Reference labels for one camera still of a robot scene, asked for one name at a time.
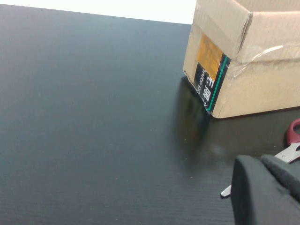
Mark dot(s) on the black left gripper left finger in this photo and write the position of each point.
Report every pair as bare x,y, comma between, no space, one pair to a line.
253,199

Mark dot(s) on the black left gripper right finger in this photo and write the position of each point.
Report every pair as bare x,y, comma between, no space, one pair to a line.
286,175

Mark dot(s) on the brown cardboard box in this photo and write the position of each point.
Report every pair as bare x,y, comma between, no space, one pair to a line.
257,82

